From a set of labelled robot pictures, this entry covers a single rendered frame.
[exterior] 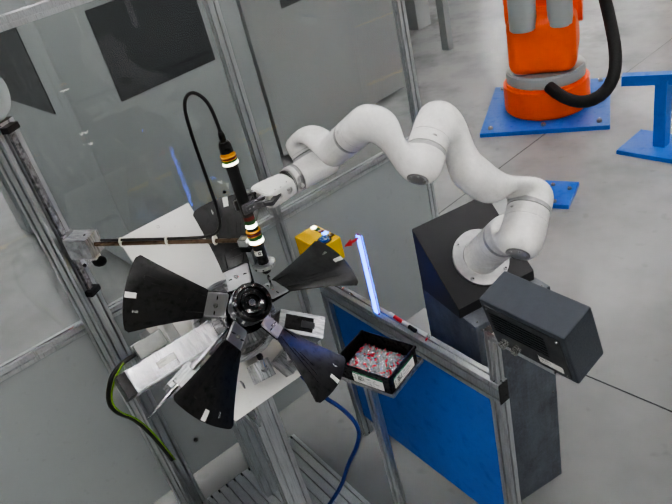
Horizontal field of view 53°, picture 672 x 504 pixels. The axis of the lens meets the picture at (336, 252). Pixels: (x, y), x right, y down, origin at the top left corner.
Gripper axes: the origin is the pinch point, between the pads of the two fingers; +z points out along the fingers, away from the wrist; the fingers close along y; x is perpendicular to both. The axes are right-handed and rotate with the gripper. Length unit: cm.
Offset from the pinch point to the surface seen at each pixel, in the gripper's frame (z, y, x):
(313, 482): -1, 24, -142
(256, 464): 16, 31, -120
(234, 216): -2.1, 14.8, -9.5
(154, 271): 28.1, 9.7, -10.0
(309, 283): -9.7, -6.0, -30.8
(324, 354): -4, -14, -51
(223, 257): 6.7, 12.1, -18.6
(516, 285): -36, -64, -23
